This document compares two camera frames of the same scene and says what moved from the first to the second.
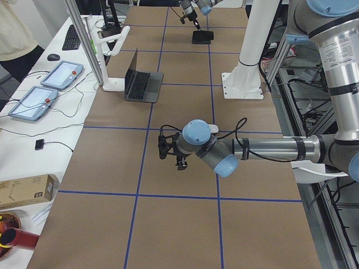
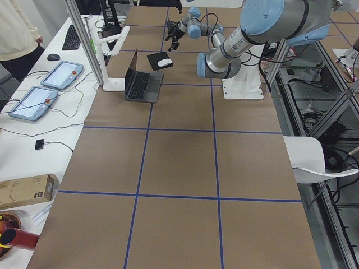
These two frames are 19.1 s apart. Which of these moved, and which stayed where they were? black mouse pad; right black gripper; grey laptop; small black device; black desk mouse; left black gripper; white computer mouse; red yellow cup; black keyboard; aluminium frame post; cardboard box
Moved: black mouse pad; white computer mouse; right black gripper; left black gripper
Stayed: small black device; red yellow cup; cardboard box; aluminium frame post; black desk mouse; grey laptop; black keyboard
